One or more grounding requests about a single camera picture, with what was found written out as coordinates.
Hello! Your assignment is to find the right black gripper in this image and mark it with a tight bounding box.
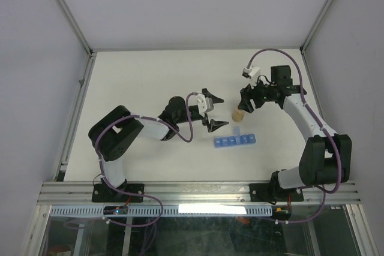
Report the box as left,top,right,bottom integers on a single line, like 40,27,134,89
237,74,276,113

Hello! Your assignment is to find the clear capsule bottle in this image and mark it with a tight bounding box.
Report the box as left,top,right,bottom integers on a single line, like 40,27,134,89
232,107,245,123

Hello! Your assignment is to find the blue weekly pill organizer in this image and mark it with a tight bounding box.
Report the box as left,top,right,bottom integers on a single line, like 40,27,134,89
213,127,257,148

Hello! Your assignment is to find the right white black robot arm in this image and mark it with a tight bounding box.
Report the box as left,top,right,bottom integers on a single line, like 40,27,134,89
238,65,352,204

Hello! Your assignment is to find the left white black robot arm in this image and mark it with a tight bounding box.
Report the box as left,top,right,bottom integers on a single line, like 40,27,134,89
88,88,228,203

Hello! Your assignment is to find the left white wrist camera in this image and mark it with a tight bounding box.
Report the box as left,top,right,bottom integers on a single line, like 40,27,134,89
196,94,214,116

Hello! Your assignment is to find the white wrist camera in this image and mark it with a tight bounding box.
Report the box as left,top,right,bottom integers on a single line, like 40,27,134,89
242,64,261,88
196,94,214,116

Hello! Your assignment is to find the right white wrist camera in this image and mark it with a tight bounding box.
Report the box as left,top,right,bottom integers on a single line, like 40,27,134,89
242,64,261,88

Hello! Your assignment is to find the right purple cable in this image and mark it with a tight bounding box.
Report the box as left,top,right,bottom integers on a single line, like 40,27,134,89
245,47,344,225

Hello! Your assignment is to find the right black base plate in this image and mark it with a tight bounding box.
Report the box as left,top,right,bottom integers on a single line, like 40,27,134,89
249,183,304,204

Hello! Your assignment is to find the right aluminium frame post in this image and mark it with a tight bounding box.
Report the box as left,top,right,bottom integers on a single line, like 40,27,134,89
300,0,335,54

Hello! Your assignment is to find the aluminium frame post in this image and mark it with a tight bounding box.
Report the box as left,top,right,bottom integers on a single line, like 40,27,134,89
55,0,93,57
300,0,335,54

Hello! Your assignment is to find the left aluminium frame post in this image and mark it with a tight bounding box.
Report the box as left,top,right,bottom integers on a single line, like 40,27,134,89
55,0,93,57

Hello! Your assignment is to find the aluminium mounting rail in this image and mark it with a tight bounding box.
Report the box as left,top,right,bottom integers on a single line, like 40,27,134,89
37,181,361,205

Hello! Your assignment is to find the grey slotted cable duct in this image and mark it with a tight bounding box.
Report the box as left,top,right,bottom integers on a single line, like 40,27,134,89
50,204,272,218

